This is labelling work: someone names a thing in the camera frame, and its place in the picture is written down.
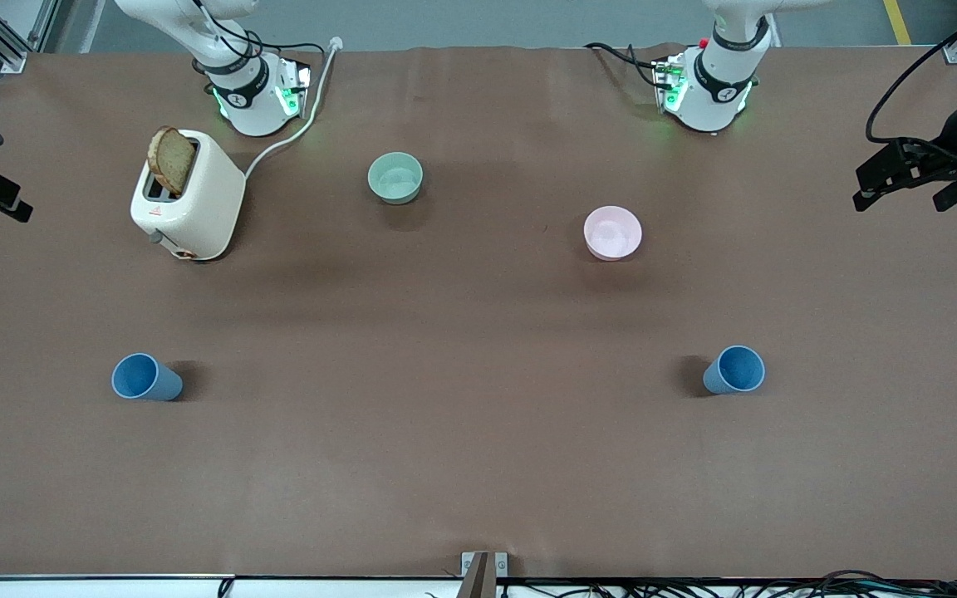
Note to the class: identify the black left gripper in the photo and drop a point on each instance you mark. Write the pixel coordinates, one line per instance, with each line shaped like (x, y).
(949, 141)

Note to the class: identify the brown toast slice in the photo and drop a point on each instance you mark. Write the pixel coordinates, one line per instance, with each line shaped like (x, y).
(171, 162)

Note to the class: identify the cream white toaster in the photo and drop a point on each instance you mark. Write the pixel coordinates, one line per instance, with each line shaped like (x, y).
(204, 208)

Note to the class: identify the blue ribbed plastic cup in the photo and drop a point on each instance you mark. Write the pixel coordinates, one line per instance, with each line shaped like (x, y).
(143, 378)
(736, 370)

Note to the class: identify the left base connector board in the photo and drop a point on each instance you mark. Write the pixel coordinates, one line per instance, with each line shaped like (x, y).
(669, 83)

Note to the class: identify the base connector board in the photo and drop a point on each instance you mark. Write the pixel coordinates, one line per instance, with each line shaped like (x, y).
(296, 87)
(669, 83)

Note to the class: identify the pale pink bowl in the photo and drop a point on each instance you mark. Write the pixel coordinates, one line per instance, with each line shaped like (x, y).
(612, 233)

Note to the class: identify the right base connector board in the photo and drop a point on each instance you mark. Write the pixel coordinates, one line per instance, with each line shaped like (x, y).
(296, 87)

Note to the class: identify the mint green bowl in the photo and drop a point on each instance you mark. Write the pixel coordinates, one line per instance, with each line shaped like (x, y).
(395, 178)

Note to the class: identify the metal table edge bracket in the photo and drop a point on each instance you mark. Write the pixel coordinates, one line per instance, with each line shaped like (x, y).
(500, 565)

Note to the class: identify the brown post in bracket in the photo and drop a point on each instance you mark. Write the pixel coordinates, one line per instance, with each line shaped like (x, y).
(476, 580)

